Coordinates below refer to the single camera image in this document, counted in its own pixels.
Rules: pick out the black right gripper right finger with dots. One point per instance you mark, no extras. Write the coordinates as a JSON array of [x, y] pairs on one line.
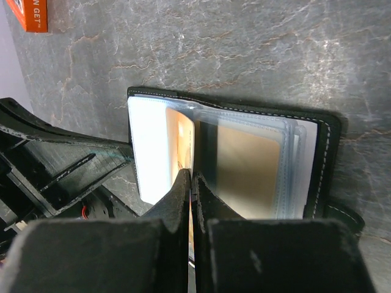
[[233, 254]]

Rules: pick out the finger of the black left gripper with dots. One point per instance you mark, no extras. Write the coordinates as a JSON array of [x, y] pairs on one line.
[[49, 168]]

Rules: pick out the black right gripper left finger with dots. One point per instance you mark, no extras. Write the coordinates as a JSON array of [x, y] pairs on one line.
[[145, 254]]

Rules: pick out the tan credit card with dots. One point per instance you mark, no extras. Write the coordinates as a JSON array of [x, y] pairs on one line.
[[240, 164], [180, 134]]

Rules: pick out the black leather card holder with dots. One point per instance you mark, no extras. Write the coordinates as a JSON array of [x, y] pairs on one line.
[[306, 161]]

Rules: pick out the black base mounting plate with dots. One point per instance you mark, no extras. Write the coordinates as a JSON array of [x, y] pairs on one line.
[[102, 204]]

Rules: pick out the orange printed box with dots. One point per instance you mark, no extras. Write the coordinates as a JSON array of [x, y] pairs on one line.
[[32, 14]]

